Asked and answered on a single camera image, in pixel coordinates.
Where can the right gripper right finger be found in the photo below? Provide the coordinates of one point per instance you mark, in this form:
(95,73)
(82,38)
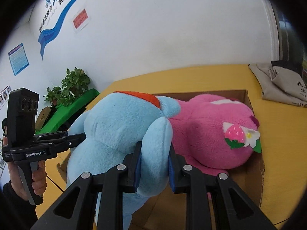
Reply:
(213,201)

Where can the red wall notice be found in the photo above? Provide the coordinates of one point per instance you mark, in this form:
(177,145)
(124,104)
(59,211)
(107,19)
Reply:
(80,20)

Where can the potted green plant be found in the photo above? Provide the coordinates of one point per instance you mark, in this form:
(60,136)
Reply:
(74,85)

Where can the grey canvas bag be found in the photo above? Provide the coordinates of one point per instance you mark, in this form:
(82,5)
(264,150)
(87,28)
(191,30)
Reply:
(280,84)

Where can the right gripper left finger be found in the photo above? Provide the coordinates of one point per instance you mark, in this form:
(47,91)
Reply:
(75,208)

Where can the light blue plush toy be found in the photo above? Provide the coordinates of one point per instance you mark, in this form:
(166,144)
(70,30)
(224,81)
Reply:
(113,127)

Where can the pink plush bear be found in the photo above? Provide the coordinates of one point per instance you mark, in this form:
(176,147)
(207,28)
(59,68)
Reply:
(214,133)

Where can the green cloth covered table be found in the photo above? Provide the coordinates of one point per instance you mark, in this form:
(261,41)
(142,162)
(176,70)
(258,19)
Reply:
(65,113)

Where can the small potted plant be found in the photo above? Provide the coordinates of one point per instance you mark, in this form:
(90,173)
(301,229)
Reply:
(53,95)

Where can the left hand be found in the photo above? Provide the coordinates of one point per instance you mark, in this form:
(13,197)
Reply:
(39,180)

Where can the blue framed wall poster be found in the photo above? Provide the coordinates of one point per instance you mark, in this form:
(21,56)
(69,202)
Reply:
(18,59)

